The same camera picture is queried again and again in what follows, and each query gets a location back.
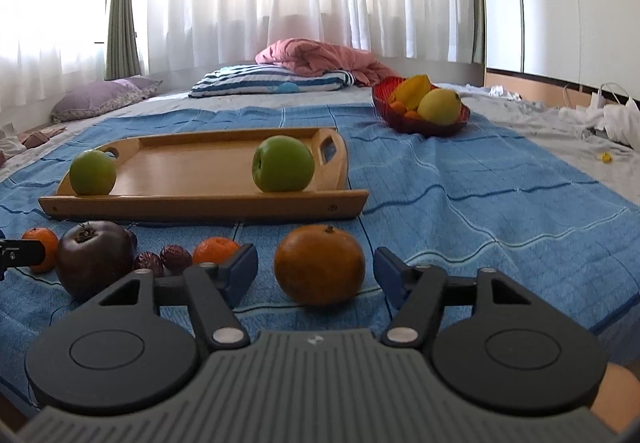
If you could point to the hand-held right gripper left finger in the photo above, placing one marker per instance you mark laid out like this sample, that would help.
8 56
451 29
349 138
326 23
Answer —
244 269

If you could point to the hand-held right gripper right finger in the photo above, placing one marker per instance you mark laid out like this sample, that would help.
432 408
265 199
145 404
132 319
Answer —
387 273

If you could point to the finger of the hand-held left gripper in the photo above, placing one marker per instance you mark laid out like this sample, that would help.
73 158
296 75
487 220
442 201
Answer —
20 253

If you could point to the red date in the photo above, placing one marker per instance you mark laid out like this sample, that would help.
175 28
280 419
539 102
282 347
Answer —
176 258
148 264

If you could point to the large orange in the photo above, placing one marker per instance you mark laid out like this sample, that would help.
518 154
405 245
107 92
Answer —
319 265

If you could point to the dark small dish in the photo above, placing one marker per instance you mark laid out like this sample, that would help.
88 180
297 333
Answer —
92 258

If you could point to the wooden tray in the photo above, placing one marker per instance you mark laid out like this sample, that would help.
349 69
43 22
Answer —
200 168

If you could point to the person's right forearm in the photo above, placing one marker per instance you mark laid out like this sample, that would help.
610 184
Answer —
620 393

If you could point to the small tangerine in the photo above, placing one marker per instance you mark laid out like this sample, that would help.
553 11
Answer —
47 237
215 249

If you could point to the blue checked blanket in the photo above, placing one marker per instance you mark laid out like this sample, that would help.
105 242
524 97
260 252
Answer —
475 223

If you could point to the green apple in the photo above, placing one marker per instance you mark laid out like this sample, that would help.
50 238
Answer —
282 164
92 173

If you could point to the pink clothes pile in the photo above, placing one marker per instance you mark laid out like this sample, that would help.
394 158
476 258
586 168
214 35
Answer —
27 139

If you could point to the red glass bowl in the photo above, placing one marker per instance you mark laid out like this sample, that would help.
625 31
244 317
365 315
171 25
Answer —
400 123

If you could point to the tiny orange kumquat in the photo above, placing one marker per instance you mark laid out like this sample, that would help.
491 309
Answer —
398 107
412 114

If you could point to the purple pillow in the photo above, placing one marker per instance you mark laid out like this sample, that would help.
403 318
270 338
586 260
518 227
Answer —
100 98

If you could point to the yellow starfruit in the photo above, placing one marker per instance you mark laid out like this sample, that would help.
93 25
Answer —
411 90

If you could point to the blue striped pillow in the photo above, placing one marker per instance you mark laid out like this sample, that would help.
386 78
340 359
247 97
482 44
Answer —
260 80

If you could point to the white crumpled tissue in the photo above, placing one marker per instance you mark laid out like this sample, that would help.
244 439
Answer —
502 92

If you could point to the pink crumpled blanket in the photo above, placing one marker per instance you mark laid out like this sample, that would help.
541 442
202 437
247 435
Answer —
320 55

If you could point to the small yellow toy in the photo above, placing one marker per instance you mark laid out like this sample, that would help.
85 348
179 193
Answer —
606 157

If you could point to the white clothes pile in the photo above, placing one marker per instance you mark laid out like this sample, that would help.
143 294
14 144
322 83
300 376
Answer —
615 123

